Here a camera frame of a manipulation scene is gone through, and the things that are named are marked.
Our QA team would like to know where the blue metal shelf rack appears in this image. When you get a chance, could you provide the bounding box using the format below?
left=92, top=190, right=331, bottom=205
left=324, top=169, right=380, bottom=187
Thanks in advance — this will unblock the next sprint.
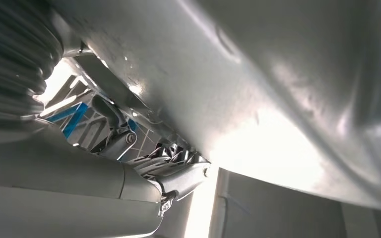
left=46, top=102, right=138, bottom=139

